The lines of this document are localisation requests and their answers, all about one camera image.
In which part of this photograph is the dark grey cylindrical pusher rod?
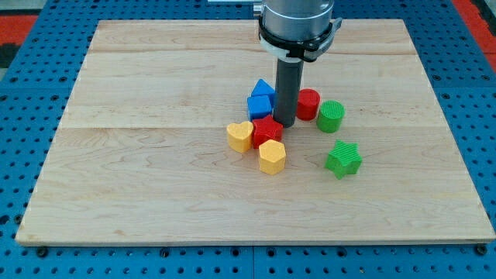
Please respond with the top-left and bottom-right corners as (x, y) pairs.
(273, 60), (304, 128)

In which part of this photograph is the red circle block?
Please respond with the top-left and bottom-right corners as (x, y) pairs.
(296, 88), (321, 121)

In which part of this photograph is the green circle block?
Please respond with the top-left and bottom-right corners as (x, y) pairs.
(316, 100), (346, 133)

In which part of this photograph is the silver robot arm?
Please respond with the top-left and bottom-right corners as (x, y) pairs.
(253, 0), (343, 128)

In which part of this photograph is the blue triangle block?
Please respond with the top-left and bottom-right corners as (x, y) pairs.
(251, 79), (276, 106)

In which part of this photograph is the blue cube block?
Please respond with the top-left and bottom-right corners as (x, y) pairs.
(247, 95), (272, 121)

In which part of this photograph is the red star block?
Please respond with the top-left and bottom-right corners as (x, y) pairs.
(252, 115), (284, 149)

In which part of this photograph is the yellow heart block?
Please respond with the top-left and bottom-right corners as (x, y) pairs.
(226, 121), (253, 153)

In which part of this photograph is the yellow hexagon block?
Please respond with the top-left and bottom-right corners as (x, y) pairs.
(259, 139), (287, 175)

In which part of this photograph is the green star block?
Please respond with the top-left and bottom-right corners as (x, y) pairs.
(325, 139), (362, 180)

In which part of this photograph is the wooden board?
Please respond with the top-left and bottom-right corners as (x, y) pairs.
(16, 19), (495, 246)

